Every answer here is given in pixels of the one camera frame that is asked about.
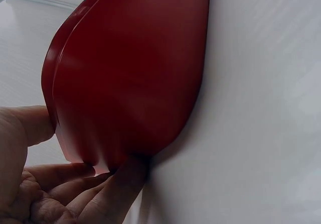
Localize clear plastic container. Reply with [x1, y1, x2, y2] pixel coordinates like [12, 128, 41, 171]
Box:
[0, 0, 79, 11]

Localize red plastic tray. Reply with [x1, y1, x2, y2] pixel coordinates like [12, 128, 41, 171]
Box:
[41, 0, 211, 171]

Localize person's left hand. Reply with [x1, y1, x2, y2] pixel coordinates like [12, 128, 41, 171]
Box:
[0, 104, 152, 224]

